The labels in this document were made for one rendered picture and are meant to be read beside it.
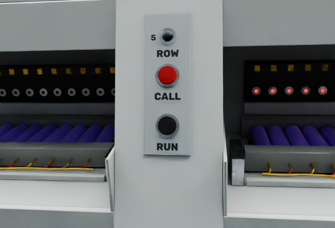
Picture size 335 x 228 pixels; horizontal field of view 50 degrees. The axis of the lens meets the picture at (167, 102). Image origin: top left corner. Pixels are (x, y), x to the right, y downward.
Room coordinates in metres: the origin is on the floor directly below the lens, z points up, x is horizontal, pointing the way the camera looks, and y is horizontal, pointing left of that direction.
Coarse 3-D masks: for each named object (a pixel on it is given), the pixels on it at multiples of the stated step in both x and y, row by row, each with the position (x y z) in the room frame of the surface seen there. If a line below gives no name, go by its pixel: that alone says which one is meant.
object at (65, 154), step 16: (0, 144) 0.41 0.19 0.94; (16, 144) 0.41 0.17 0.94; (32, 144) 0.40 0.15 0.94; (48, 144) 0.40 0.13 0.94; (64, 144) 0.40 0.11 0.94; (80, 144) 0.40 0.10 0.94; (96, 144) 0.40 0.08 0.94; (112, 144) 0.39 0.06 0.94; (0, 160) 0.40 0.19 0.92; (16, 160) 0.39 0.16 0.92; (32, 160) 0.40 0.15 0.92; (48, 160) 0.40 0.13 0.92; (64, 160) 0.39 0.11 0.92; (80, 160) 0.39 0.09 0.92; (96, 160) 0.39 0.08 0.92
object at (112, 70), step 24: (0, 72) 0.50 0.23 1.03; (24, 72) 0.49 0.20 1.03; (48, 72) 0.49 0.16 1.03; (72, 72) 0.48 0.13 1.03; (96, 72) 0.48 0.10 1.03; (0, 96) 0.51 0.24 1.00; (24, 96) 0.51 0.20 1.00; (48, 96) 0.50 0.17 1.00; (72, 96) 0.50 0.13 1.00; (96, 96) 0.49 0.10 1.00
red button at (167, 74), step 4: (164, 68) 0.30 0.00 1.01; (168, 68) 0.30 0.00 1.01; (172, 68) 0.30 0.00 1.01; (160, 72) 0.30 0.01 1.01; (164, 72) 0.30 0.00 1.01; (168, 72) 0.30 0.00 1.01; (172, 72) 0.30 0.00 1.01; (160, 76) 0.30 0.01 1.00; (164, 76) 0.30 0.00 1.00; (168, 76) 0.30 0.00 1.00; (172, 76) 0.30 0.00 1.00; (160, 80) 0.31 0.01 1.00; (164, 80) 0.30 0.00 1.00; (168, 80) 0.30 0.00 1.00; (172, 80) 0.30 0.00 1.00
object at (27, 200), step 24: (96, 168) 0.40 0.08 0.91; (0, 192) 0.35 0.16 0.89; (24, 192) 0.35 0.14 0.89; (48, 192) 0.35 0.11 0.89; (72, 192) 0.35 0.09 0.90; (96, 192) 0.35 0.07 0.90; (0, 216) 0.33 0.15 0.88; (24, 216) 0.33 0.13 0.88; (48, 216) 0.33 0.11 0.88; (72, 216) 0.32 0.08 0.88; (96, 216) 0.32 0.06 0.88
